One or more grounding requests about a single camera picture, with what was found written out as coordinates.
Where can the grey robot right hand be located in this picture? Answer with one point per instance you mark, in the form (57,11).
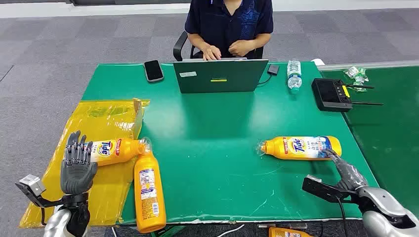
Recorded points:
(350,176)

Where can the person's right hand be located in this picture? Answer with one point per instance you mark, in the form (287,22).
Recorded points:
(212,53)

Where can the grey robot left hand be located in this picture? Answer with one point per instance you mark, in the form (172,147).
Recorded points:
(77,176)

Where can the person's left hand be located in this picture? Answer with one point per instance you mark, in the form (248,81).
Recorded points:
(241,48)

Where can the orange Tide detergent bottle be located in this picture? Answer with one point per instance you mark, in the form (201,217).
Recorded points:
(284,233)
(149,196)
(301,147)
(117,150)

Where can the clear plastic water bottle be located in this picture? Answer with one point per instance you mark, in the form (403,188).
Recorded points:
(294,75)

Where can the dark green laptop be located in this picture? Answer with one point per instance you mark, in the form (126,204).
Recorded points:
(219,77)

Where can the person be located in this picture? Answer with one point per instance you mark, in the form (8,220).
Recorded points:
(226,23)

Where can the black office chair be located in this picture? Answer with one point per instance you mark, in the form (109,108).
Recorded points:
(178,45)

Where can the small black adapter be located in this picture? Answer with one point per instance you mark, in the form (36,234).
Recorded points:
(273,69)

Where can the green table mat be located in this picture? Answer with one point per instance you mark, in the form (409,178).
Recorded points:
(212,130)
(386,137)

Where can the yellow plastic sheet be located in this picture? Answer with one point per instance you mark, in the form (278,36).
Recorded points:
(98,121)

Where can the black smartphone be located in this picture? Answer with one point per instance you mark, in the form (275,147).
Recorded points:
(153,70)

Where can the black remote controller with antennas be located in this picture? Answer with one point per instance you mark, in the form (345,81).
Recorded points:
(329,95)

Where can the crumpled green white wrappers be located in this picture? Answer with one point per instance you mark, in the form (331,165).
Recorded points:
(356,75)

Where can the green plastic piece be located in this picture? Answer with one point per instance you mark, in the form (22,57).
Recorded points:
(167,231)

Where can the black right camera bracket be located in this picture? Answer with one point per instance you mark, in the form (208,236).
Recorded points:
(322,191)

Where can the black camera bracket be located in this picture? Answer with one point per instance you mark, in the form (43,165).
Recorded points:
(36,199)
(322,191)

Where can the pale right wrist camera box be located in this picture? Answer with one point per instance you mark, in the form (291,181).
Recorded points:
(313,178)

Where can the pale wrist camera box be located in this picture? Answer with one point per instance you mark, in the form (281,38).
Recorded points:
(32,184)
(313,178)

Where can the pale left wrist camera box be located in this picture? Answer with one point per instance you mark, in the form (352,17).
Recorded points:
(32,184)

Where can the black left camera bracket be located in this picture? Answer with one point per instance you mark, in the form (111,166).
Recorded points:
(36,199)

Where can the grey metal table rail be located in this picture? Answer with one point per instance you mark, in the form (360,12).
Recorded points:
(366,64)

